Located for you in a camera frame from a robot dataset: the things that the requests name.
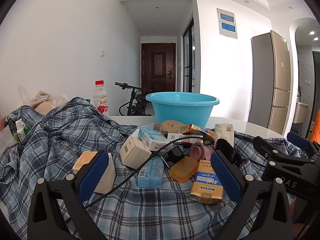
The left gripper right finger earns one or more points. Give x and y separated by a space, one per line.
273 220

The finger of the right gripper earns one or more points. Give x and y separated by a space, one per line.
270 153
298 141

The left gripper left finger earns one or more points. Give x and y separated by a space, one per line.
45 219

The black sock bundle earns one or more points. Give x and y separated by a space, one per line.
228 151

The gold blue cigarette box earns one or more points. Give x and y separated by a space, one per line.
206 188

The white orange top box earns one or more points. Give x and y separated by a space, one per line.
105 165

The cream paper tissue pack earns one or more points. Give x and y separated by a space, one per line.
224 131

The beige refrigerator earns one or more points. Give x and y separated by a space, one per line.
271 81

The blue plaid cloth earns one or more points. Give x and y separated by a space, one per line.
52 147

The pink rolled belt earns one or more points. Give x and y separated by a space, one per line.
200 152

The small white green bottle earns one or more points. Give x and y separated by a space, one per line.
20 130

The gold blue snack packet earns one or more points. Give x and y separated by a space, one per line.
197 130

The black small box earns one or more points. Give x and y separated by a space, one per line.
173 156

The blue plastic basin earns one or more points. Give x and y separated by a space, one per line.
184 107

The light blue tissue pack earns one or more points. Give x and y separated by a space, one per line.
150 176

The white red barcode box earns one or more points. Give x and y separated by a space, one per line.
185 138

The plastic bag of buns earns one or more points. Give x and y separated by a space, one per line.
42 102

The round tan sanding disc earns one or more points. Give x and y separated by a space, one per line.
170 126

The white blue Raison box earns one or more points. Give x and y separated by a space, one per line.
152 139

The red cap drink bottle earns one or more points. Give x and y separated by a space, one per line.
100 97

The black bicycle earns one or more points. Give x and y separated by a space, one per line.
137 103

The brown entrance door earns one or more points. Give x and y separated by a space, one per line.
158 66

